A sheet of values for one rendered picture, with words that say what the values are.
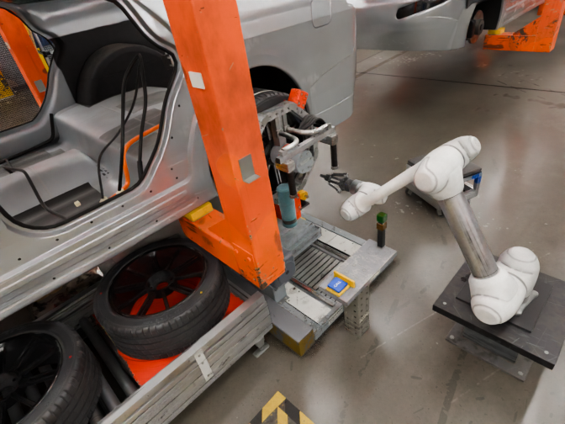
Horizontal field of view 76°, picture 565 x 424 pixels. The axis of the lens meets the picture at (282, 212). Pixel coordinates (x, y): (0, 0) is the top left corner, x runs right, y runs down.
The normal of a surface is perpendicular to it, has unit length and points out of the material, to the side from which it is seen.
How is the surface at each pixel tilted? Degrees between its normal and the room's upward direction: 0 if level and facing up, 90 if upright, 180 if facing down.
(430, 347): 0
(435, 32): 102
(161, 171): 90
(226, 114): 90
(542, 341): 0
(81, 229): 91
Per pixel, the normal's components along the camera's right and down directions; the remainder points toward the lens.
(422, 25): -0.27, 0.60
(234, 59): 0.70, 0.33
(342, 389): -0.14, -0.80
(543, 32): -0.70, 0.49
